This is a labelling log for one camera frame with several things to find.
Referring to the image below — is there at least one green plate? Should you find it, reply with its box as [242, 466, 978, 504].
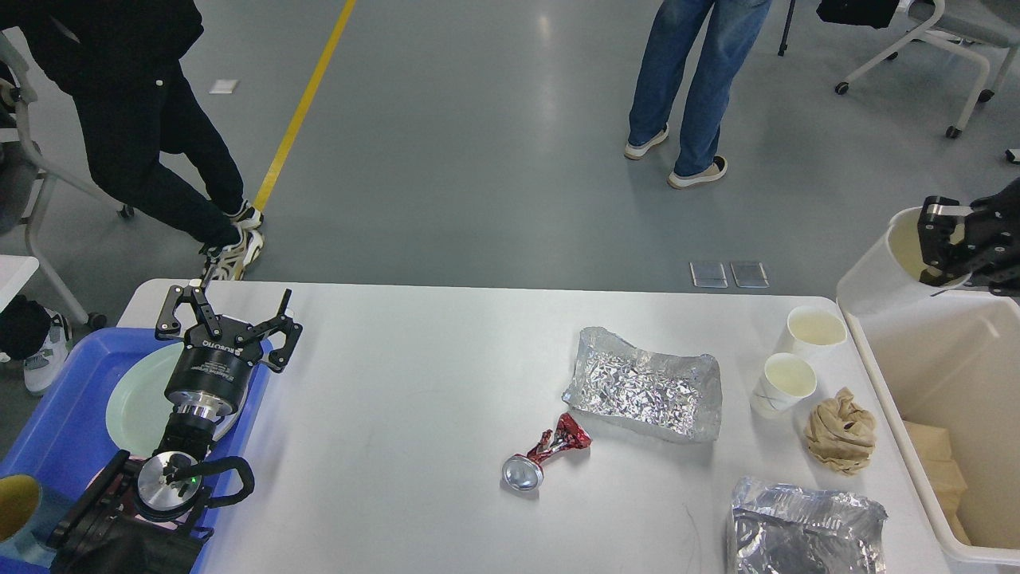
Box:
[106, 344, 249, 457]

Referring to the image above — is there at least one crumpled aluminium foil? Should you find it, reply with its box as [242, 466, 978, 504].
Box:
[562, 327, 724, 443]

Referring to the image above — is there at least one crushed red can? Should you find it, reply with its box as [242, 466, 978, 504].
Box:
[500, 413, 591, 493]

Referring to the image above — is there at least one large white paper cup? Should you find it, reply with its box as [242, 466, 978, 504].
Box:
[837, 206, 970, 316]

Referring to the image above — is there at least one silver plastic bag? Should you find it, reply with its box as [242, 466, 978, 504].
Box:
[726, 477, 888, 573]

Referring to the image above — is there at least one clear floor plate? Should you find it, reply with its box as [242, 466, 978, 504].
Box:
[689, 261, 728, 289]
[729, 261, 770, 289]

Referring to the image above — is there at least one person in black clothes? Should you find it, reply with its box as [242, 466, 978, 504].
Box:
[2, 1, 265, 281]

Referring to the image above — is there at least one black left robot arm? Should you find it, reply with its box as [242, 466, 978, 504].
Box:
[47, 275, 303, 573]

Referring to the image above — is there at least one crumpled beige paper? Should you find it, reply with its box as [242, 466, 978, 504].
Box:
[805, 387, 877, 476]

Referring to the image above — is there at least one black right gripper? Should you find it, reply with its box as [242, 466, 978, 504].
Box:
[917, 179, 1020, 297]

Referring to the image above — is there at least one white office chair left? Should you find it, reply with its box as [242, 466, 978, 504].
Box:
[1, 36, 135, 330]

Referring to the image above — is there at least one person in blue jeans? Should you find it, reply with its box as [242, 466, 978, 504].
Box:
[624, 1, 772, 190]

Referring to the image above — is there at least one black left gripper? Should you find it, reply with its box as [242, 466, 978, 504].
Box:
[154, 265, 304, 419]

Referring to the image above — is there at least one white office chair right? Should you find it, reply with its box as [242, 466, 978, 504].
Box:
[777, 0, 1020, 141]

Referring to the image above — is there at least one dark blue mug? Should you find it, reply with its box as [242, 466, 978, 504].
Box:
[1, 474, 73, 568]

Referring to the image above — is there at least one seated person at left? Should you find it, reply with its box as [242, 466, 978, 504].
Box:
[1, 294, 73, 396]

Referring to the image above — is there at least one white plastic bin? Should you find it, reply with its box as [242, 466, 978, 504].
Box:
[845, 290, 1019, 566]

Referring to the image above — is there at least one clear floor plate right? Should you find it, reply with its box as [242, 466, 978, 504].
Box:
[729, 261, 770, 289]

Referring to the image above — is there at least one brown paper bag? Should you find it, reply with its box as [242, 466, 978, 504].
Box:
[904, 421, 971, 545]

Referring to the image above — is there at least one clear floor plate left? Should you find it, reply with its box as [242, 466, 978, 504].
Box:
[689, 261, 728, 289]

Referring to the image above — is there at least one white office chair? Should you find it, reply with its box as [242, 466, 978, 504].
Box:
[1, 36, 135, 330]
[777, 0, 1020, 141]

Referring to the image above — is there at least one small clear plastic cup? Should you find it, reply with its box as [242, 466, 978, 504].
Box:
[749, 352, 818, 418]

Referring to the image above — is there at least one white floor tag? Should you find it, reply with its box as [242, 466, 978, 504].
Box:
[208, 79, 239, 95]

